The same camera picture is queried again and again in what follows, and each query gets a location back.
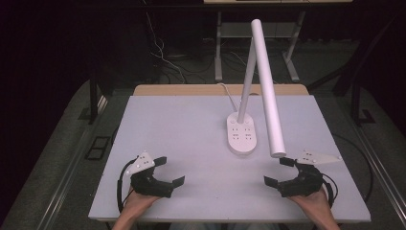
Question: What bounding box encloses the person's left hand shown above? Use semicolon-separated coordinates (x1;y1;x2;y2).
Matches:
122;188;161;220

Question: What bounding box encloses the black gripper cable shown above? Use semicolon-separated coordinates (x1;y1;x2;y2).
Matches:
116;158;137;214
321;172;339;209

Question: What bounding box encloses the black floor frame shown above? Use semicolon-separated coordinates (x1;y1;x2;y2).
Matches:
84;135;112;161

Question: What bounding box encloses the black metal stand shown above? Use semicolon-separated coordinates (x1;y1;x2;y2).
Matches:
87;76;101;126
350;81;377;127

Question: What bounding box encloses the white floor cable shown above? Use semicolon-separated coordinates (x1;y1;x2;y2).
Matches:
144;11;187;84

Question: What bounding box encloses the grey metal desk frame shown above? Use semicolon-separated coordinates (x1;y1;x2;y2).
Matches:
214;10;306;83

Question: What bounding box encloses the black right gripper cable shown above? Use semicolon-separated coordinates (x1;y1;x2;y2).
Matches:
321;172;339;209

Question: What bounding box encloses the white lamp cable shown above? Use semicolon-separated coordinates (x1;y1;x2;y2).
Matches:
216;82;239;113

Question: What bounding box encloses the person's right hand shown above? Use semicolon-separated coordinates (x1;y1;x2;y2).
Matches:
287;188;333;222

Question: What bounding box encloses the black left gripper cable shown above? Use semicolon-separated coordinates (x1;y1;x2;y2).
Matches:
116;158;137;214

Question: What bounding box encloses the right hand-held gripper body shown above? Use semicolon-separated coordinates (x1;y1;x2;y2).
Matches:
277;149;343;198

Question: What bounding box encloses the white desk lamp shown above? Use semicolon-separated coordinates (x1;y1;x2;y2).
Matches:
226;18;287;159

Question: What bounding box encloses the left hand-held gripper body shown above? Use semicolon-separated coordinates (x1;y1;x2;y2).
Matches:
124;151;175;199

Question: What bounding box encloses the black floor cable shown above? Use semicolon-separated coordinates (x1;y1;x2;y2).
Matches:
331;133;375;203

